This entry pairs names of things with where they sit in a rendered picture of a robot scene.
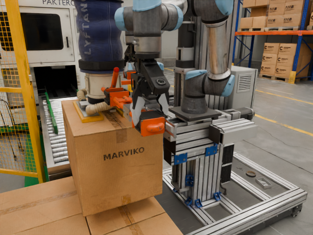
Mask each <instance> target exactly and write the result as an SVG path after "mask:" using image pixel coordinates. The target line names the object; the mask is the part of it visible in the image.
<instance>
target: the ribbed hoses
mask: <svg viewBox="0 0 313 235"><path fill-rule="evenodd" d="M85 95H87V91H86V89H85V88H84V89H81V90H79V91H78V92H77V97H78V100H79V101H82V99H86V98H85ZM112 108H118V107H116V106H112V107H111V106H110V105H107V104H106V103H105V102H101V103H98V104H94V105H88V106H87V107H86V114H87V115H94V114H95V113H97V112H100V111H105V110H109V109H112Z"/></svg>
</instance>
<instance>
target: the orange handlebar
mask: <svg viewBox="0 0 313 235"><path fill-rule="evenodd" d="M121 83H122V85H128V84H131V80H126V81H121ZM105 89H106V88H104V87H102V88H101V91H102V92H104V90H105ZM113 101H114V102H115V103H116V104H117V105H116V107H118V108H119V109H123V104H125V103H127V104H131V103H132V98H131V97H126V96H123V97H122V98H117V97H114V98H113ZM123 102H125V103H123ZM129 115H130V116H131V117H132V112H130V113H129ZM163 128H164V124H163V123H158V124H150V125H148V126H147V127H146V129H147V131H151V132H156V131H161V130H162V129H163Z"/></svg>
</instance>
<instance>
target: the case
mask: <svg viewBox="0 0 313 235"><path fill-rule="evenodd" d="M74 101H79V100H78V99H71V100H61V107H62V114H63V122H64V129H65V136H66V143H67V151H68V159H69V163H70V167H71V171H72V175H73V178H74V182H75V187H76V190H77V194H78V198H79V202H80V206H81V210H82V214H83V217H86V216H89V215H93V214H96V213H100V212H103V211H106V210H110V209H113V208H116V207H120V206H123V205H127V204H130V203H133V202H136V201H139V200H143V199H146V198H150V197H153V196H156V195H160V194H162V188H163V133H161V134H156V135H151V136H145V137H141V133H140V132H139V131H137V130H136V129H135V128H132V122H129V121H128V120H127V119H126V118H125V117H122V116H121V115H120V114H119V113H118V112H117V111H116V112H109V111H108V110H105V111H100V113H101V114H102V115H103V117H104V120H102V121H95V122H88V123H82V121H81V119H80V117H79V115H78V113H77V111H76V109H75V107H74V105H73V102H74Z"/></svg>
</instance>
